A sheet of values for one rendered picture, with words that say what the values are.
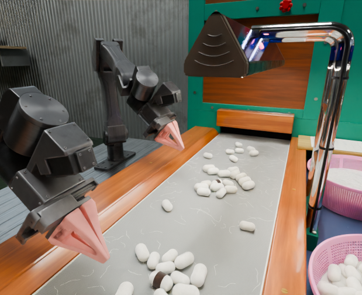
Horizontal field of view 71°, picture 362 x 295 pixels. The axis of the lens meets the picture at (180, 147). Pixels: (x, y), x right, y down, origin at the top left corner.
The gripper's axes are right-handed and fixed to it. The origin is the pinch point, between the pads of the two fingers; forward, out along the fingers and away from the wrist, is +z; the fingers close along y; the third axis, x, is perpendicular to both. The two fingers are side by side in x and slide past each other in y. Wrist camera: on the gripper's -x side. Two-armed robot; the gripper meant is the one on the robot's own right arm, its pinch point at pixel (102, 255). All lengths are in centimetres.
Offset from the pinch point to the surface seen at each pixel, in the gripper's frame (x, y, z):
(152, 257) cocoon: 2.9, 8.1, 5.8
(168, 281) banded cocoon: -0.1, 4.7, 9.2
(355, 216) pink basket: -14, 48, 37
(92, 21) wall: 90, 249, -214
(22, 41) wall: 186, 243, -297
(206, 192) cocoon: 2.9, 32.6, 6.6
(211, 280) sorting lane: -2.0, 9.3, 14.4
